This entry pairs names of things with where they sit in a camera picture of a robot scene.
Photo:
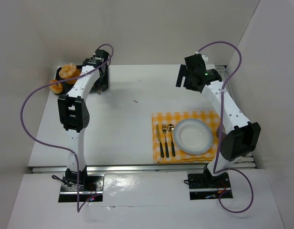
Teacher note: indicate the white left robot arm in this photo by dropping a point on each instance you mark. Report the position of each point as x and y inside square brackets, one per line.
[74, 115]

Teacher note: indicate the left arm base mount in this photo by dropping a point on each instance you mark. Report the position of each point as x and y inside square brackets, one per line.
[92, 190]

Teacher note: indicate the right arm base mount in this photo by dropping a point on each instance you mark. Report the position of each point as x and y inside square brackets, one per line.
[200, 188]

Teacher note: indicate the white plate blue rim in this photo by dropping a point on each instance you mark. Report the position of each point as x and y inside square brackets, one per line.
[193, 136]

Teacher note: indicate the tall orange muffin bread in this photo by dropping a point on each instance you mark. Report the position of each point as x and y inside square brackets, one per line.
[69, 71]

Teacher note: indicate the purple mug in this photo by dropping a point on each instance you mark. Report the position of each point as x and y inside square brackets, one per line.
[218, 132]

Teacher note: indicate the gold spoon black handle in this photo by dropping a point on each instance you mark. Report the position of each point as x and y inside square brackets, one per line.
[170, 129]

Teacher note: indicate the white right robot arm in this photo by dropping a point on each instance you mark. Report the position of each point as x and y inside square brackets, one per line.
[241, 134]

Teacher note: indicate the aluminium front rail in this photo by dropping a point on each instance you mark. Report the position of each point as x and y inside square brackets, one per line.
[129, 168]

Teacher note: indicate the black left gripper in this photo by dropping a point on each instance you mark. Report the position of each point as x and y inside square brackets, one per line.
[99, 87]

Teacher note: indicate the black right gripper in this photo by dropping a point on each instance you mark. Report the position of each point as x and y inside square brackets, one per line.
[181, 76]

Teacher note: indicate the fork with black handle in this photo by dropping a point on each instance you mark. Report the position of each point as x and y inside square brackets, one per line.
[164, 131]

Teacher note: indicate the small round bagel bread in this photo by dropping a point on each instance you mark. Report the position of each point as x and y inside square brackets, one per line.
[56, 87]

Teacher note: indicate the black tray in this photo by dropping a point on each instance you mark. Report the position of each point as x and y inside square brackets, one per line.
[67, 87]

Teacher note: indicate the knife with black handle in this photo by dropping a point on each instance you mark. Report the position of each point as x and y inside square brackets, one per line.
[159, 140]

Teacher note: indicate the yellow checkered cloth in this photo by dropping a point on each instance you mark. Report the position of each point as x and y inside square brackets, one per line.
[210, 118]

